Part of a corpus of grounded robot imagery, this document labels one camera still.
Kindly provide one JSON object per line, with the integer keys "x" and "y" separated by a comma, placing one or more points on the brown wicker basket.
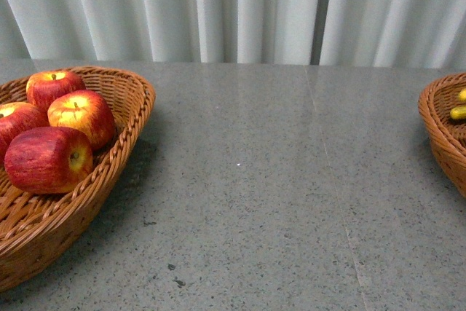
{"x": 447, "y": 136}
{"x": 38, "y": 229}

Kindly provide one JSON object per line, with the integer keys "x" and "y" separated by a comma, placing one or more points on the right brown wicker basket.
{"x": 447, "y": 136}

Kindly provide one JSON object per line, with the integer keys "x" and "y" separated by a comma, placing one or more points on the yellow banana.
{"x": 462, "y": 95}
{"x": 458, "y": 113}

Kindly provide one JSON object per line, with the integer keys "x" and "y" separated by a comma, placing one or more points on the white pleated curtain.
{"x": 378, "y": 33}

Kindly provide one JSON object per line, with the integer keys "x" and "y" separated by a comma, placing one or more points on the red apple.
{"x": 46, "y": 86}
{"x": 17, "y": 117}
{"x": 87, "y": 111}
{"x": 48, "y": 160}

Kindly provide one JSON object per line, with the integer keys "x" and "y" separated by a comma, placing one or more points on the yellow banana in basket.
{"x": 458, "y": 113}

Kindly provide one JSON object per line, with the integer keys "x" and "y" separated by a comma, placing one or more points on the left brown wicker basket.
{"x": 38, "y": 229}

